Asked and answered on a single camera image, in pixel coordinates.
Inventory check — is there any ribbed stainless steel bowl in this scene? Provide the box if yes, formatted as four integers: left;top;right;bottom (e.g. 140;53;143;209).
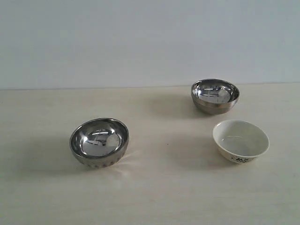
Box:
69;118;129;169

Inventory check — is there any smooth stainless steel bowl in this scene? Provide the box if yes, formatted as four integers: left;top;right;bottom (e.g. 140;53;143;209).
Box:
191;79;240;115

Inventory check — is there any white ceramic patterned bowl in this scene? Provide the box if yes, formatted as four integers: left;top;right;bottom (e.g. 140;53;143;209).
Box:
212;120;270;164

